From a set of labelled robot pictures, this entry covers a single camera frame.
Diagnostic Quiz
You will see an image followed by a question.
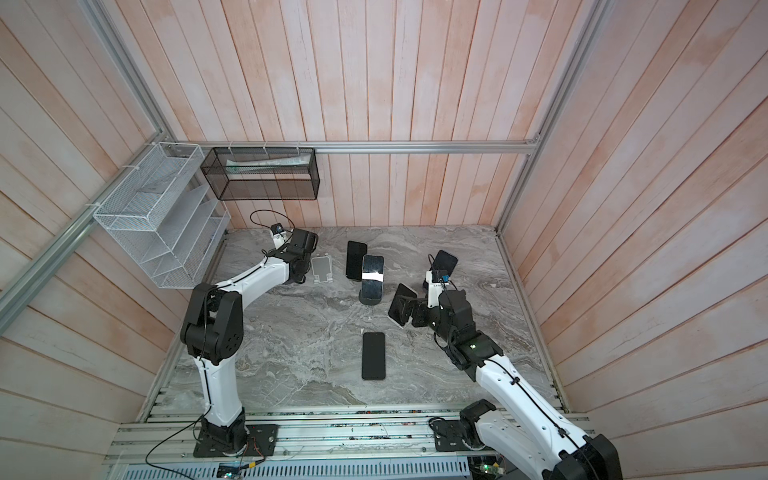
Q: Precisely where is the white folding phone stand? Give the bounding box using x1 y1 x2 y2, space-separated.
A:
311 254 333 284

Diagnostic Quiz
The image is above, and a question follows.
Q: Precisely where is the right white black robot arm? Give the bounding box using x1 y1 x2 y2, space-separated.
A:
389 284 623 479

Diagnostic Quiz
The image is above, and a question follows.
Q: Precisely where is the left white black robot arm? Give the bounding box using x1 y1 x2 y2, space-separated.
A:
180 224 318 455

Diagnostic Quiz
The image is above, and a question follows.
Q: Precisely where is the dark round centre stand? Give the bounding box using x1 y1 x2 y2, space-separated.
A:
358 288 383 306

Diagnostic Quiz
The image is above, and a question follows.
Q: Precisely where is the centre reflective black phone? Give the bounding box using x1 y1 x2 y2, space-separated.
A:
361 255 384 290

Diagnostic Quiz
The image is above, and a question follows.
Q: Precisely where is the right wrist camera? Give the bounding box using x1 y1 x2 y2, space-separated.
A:
423 269 450 290

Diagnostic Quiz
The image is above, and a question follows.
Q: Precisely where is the black wire mesh basket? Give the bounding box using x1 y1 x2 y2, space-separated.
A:
201 146 321 201

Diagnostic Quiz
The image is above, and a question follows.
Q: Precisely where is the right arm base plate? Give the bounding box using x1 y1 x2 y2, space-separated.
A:
427 417 492 452

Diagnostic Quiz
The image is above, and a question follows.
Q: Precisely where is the white wire mesh shelf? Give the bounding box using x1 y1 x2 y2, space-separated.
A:
94 143 230 290

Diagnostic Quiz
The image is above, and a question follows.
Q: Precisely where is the aluminium front rail frame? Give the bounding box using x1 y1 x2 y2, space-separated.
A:
101 404 604 480

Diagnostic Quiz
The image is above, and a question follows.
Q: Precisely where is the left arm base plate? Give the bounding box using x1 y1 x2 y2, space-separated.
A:
193 421 279 458

